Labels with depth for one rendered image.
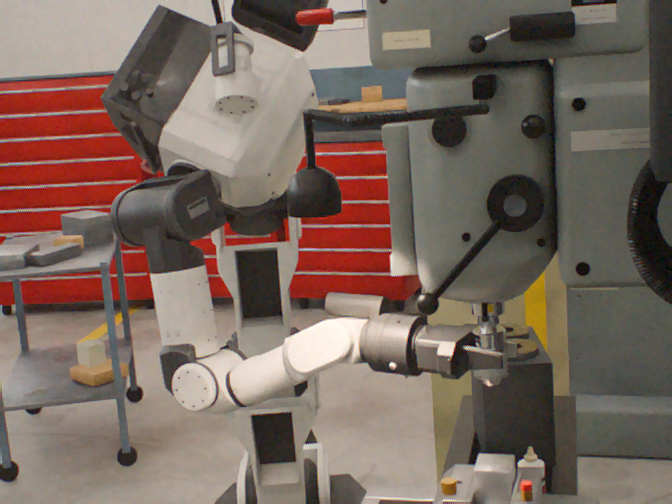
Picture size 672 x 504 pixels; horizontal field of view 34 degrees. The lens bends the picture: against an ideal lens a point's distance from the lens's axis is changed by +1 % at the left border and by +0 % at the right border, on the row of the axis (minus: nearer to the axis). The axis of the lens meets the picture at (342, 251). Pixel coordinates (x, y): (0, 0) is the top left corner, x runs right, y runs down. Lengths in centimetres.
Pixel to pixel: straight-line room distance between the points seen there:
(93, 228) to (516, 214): 345
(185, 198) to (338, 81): 902
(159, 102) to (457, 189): 61
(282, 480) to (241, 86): 98
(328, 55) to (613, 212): 942
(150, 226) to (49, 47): 998
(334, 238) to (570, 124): 494
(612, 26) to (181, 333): 82
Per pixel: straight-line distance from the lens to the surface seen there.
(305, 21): 160
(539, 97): 138
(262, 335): 216
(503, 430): 190
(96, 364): 461
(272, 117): 179
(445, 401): 343
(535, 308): 331
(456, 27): 136
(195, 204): 173
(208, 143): 177
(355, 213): 617
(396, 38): 136
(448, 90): 138
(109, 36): 1141
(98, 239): 469
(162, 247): 173
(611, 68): 136
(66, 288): 692
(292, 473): 236
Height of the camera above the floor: 170
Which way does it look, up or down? 12 degrees down
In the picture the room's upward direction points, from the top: 4 degrees counter-clockwise
